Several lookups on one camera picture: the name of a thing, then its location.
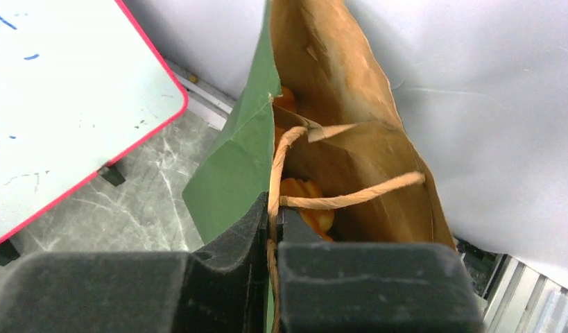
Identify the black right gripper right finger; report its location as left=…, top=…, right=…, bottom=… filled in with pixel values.
left=277, top=208, right=484, bottom=332

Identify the green brown paper bag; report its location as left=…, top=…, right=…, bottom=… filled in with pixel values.
left=182, top=0, right=457, bottom=333

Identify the aluminium frame rail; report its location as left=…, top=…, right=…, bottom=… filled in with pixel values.
left=456, top=239, right=568, bottom=333

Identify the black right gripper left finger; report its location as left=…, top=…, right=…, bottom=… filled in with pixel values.
left=0, top=194, right=268, bottom=332

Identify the red framed whiteboard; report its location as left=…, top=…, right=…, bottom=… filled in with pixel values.
left=0, top=1, right=188, bottom=266

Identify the orange fake bread loaf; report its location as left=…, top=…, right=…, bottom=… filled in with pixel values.
left=279, top=178, right=336, bottom=243

